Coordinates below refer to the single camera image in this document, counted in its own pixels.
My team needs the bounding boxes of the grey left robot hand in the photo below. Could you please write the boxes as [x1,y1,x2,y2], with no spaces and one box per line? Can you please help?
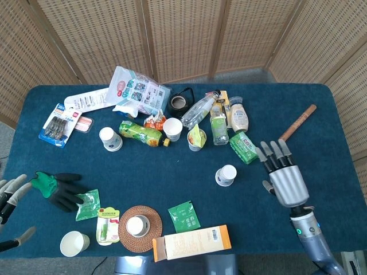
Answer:
[0,174,37,253]

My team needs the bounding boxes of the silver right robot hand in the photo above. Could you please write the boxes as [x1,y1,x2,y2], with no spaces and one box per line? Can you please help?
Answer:
[255,139,310,207]

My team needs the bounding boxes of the plain white paper cup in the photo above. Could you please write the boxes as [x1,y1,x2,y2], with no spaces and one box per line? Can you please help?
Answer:
[214,164,237,187]

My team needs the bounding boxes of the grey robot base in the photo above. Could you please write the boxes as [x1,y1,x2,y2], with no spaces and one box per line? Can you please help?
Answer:
[114,253,239,275]

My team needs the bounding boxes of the empty white paper cup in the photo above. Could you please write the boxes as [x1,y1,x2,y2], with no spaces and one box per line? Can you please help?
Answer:
[60,230,91,258]

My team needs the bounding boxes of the paper cup holding snack packet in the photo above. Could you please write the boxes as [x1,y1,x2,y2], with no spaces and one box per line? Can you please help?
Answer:
[187,128,207,152]

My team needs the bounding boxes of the floral fern paper cup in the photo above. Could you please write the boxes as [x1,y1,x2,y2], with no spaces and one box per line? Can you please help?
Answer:
[126,214,151,238]

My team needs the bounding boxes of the white paper cup blue logo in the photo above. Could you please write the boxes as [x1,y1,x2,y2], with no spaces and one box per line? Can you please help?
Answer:
[162,117,184,142]

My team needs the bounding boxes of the green black work glove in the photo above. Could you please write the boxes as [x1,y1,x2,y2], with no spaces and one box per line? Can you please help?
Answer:
[28,171,88,213]

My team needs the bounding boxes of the green wet wipes pack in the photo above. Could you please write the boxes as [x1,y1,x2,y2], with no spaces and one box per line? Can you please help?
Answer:
[228,131,260,165]

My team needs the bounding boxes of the wooden rolling pin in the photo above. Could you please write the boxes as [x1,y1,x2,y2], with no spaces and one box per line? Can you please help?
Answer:
[278,104,317,142]

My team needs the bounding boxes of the translucent green sachet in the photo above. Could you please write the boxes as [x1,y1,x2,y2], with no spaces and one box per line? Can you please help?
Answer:
[75,188,101,222]

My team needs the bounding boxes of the blue carded clips package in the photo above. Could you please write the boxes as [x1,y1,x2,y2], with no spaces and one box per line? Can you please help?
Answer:
[38,103,76,149]

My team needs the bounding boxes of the cream mayonnaise squeeze bottle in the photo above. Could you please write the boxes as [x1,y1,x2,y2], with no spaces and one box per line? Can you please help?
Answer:
[228,96,249,133]

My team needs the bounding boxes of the clear bottle with green label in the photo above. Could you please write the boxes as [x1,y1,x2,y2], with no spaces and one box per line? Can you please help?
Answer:
[210,106,230,146]

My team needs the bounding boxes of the yellow carded razor package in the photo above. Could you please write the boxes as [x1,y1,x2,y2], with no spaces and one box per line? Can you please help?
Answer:
[205,90,232,129]

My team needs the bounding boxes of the pink item blister package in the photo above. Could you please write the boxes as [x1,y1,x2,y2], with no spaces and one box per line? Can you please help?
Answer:
[66,108,95,134]

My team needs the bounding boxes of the green lip balm blister pack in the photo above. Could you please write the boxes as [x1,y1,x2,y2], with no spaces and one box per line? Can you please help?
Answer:
[96,206,120,246]

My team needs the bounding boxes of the yellow green snack packet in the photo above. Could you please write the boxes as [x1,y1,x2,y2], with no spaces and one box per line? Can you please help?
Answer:
[189,123,206,147]

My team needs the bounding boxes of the green tea sachet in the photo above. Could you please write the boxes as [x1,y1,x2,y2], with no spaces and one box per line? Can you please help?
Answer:
[167,200,201,234]

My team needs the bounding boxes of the stacked floral paper cups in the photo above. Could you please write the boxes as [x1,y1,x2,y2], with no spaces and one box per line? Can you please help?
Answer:
[99,127,123,152]

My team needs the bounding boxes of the cream orange carton box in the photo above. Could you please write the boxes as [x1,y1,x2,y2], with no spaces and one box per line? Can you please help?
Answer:
[152,225,232,263]

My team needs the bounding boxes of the blue table cloth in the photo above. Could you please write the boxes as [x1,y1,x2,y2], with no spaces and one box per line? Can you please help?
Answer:
[0,82,367,260]

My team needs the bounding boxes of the long white printed package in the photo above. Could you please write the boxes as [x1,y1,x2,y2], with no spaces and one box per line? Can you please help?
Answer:
[63,87,115,113]

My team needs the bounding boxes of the clear plastic water bottle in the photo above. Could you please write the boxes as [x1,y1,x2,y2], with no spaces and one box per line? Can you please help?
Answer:
[180,89,221,130]

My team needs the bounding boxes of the round woven rattan coaster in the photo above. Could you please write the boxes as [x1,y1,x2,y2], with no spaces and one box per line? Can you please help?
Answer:
[118,205,163,253]

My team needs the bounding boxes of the green tea drink bottle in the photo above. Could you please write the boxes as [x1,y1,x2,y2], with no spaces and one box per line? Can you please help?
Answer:
[118,120,171,148]

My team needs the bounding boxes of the white tissue pack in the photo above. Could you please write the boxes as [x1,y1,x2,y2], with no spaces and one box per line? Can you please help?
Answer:
[112,104,139,119]

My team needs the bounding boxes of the orange white snack packet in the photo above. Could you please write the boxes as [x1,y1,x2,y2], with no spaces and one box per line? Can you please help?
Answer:
[143,110,167,131]

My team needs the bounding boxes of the large clear printed plastic bag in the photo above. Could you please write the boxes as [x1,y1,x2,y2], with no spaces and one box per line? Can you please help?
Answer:
[104,65,172,115]

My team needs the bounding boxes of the woven rattan folding screen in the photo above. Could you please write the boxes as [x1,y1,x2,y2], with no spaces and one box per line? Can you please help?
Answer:
[0,0,367,207]

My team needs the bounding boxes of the black kettle with handle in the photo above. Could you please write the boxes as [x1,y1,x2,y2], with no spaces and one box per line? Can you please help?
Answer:
[167,87,195,120]

